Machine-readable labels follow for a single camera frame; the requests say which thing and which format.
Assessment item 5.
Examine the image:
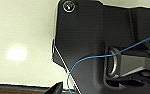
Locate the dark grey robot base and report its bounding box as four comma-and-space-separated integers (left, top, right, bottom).
50, 0, 150, 94

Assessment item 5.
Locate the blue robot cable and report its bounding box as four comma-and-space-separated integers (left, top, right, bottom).
67, 32, 150, 94

